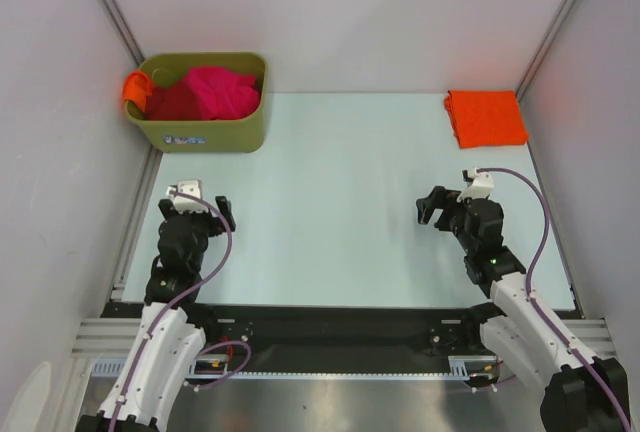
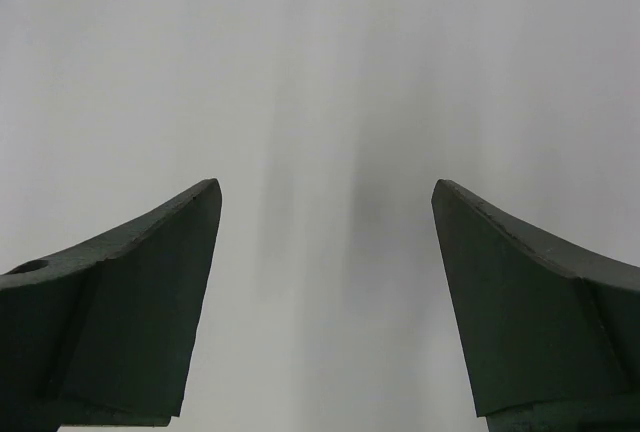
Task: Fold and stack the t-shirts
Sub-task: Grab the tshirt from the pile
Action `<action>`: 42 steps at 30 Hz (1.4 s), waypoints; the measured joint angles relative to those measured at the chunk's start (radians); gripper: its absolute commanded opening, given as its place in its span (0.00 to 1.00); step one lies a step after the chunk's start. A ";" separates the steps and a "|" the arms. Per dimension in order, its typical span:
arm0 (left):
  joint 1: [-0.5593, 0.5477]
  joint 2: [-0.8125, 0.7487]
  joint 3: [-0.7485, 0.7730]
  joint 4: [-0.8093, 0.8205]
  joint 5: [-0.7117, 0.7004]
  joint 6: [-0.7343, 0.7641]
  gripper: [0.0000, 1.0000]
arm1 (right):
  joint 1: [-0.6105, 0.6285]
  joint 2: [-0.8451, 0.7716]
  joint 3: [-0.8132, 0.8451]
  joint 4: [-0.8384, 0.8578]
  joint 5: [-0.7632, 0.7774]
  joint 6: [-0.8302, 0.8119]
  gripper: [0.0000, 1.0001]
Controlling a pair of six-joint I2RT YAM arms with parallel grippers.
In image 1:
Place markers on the folded orange t shirt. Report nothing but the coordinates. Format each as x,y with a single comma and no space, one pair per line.
485,118

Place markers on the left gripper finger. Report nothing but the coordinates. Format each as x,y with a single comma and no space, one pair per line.
225,220
166,207

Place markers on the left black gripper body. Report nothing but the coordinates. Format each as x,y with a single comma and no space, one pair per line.
204,225

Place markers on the orange cloth on bin rim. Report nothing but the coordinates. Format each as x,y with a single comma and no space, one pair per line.
138,87

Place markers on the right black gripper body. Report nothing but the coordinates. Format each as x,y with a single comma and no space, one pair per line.
457,227

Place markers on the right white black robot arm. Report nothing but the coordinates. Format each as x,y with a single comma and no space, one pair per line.
578,390

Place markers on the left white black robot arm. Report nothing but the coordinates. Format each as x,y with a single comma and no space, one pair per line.
168,339

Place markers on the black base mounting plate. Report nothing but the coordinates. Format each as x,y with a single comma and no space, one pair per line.
335,340

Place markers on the dark red t shirt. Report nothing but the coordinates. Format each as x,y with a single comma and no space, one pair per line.
174,103

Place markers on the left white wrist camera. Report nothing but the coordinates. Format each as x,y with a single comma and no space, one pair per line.
185,196

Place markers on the pink t shirt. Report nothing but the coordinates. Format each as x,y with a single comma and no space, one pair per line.
221,94

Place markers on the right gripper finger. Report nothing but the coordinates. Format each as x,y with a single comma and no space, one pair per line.
443,223
428,205

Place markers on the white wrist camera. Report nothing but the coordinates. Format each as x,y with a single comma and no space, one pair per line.
479,185
185,196

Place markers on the aluminium frame rail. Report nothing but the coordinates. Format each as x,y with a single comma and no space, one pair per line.
105,337

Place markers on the olive green plastic bin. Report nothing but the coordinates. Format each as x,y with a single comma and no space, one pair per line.
166,69

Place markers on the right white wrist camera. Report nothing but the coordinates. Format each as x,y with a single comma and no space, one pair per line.
479,185

